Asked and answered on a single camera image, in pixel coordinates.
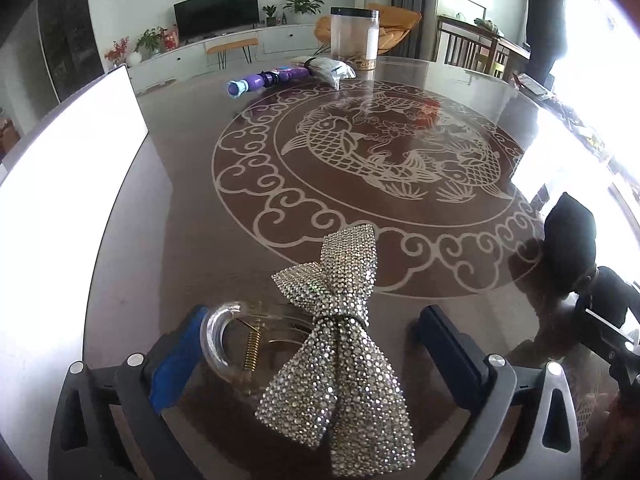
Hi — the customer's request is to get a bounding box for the black object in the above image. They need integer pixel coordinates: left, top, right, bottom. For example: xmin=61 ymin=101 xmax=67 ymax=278
xmin=544 ymin=192 xmax=597 ymax=295

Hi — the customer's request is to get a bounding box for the rhinestone bow hair clip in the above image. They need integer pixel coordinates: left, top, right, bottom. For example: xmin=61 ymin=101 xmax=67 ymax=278
xmin=199 ymin=223 xmax=418 ymax=479

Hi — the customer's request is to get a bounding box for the person in black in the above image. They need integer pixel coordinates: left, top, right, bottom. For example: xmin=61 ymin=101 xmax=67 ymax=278
xmin=525 ymin=0 xmax=567 ymax=87

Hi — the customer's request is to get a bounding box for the wooden chair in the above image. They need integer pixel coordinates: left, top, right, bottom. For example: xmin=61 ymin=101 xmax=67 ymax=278
xmin=432 ymin=15 xmax=529 ymax=81

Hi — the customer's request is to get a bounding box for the purple blue tube toy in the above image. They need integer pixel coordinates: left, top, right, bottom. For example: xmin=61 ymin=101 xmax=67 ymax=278
xmin=227 ymin=66 xmax=310 ymax=99

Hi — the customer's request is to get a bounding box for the red flower vase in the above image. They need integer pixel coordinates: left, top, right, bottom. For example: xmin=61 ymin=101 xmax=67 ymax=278
xmin=104 ymin=37 xmax=142 ymax=67

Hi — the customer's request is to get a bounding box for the white tv cabinet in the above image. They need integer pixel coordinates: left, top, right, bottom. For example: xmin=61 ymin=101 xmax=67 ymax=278
xmin=128 ymin=24 xmax=321 ymax=93

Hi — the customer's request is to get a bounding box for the wooden stool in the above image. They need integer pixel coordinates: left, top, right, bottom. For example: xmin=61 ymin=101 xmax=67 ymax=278
xmin=205 ymin=37 xmax=259 ymax=68

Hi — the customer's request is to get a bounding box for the leafy plant left of television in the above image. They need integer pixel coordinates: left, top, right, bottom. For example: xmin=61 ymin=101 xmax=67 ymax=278
xmin=136 ymin=26 xmax=165 ymax=58

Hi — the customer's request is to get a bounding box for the orange lounge chair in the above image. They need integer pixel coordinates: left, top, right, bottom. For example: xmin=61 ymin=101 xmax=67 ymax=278
xmin=314 ymin=3 xmax=422 ymax=54

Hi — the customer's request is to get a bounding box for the silver foil packet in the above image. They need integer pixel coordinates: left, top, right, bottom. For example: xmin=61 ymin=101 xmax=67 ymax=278
xmin=291 ymin=56 xmax=357 ymax=90

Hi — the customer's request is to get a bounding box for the black glass cabinet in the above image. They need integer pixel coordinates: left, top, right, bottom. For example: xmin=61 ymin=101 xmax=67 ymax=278
xmin=37 ymin=0 xmax=104 ymax=102

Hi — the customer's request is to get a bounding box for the clear plastic jar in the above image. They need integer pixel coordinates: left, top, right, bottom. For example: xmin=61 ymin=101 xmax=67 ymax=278
xmin=330 ymin=6 xmax=380 ymax=70

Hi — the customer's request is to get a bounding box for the small potted plant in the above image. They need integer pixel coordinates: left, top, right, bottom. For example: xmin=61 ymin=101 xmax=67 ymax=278
xmin=262 ymin=4 xmax=278 ymax=27

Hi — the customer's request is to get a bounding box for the black flat television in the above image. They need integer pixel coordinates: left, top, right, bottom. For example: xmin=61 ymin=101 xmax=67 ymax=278
xmin=174 ymin=0 xmax=259 ymax=41

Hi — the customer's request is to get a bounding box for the green potted plant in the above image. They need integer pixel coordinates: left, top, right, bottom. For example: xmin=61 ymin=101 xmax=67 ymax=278
xmin=283 ymin=0 xmax=326 ymax=24

